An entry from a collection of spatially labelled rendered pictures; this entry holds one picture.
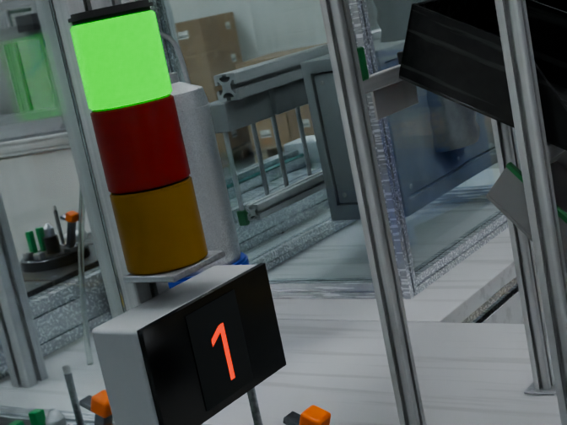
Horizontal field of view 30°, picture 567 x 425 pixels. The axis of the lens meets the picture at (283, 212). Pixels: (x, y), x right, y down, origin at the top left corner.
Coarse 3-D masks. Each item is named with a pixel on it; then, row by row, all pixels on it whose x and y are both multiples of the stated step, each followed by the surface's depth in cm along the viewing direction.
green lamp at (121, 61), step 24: (96, 24) 59; (120, 24) 59; (144, 24) 60; (96, 48) 59; (120, 48) 59; (144, 48) 60; (96, 72) 60; (120, 72) 60; (144, 72) 60; (96, 96) 60; (120, 96) 60; (144, 96) 60
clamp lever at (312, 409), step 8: (312, 408) 87; (320, 408) 87; (288, 416) 88; (296, 416) 88; (304, 416) 86; (312, 416) 86; (320, 416) 86; (328, 416) 86; (288, 424) 87; (296, 424) 87; (304, 424) 86; (312, 424) 86; (320, 424) 85; (328, 424) 87
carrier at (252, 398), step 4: (248, 392) 97; (252, 392) 97; (248, 396) 97; (252, 396) 97; (252, 400) 97; (256, 400) 97; (252, 404) 97; (256, 404) 97; (252, 408) 97; (256, 408) 97; (252, 412) 97; (256, 412) 97; (252, 416) 98; (256, 416) 97; (260, 416) 98; (256, 420) 98; (260, 420) 98; (256, 424) 98; (260, 424) 98
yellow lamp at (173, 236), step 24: (144, 192) 61; (168, 192) 61; (192, 192) 63; (120, 216) 62; (144, 216) 61; (168, 216) 61; (192, 216) 63; (144, 240) 62; (168, 240) 62; (192, 240) 62; (144, 264) 62; (168, 264) 62
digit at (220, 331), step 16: (208, 304) 63; (224, 304) 64; (192, 320) 62; (208, 320) 63; (224, 320) 64; (240, 320) 66; (192, 336) 62; (208, 336) 63; (224, 336) 64; (240, 336) 65; (208, 352) 63; (224, 352) 64; (240, 352) 65; (208, 368) 63; (224, 368) 64; (240, 368) 65; (208, 384) 63; (224, 384) 64; (240, 384) 65; (208, 400) 63
